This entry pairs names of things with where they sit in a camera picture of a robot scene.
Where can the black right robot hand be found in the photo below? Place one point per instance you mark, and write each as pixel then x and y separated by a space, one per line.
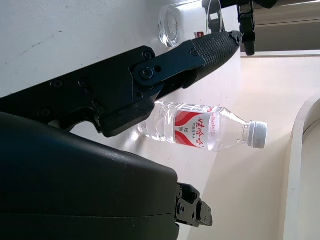
pixel 75 180

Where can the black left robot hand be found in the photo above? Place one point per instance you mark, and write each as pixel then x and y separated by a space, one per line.
pixel 247 30

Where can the clear plastic water bottle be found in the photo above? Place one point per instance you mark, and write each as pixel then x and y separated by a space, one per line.
pixel 190 125

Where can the clear glass cup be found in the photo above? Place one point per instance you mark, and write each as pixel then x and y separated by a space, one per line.
pixel 170 27

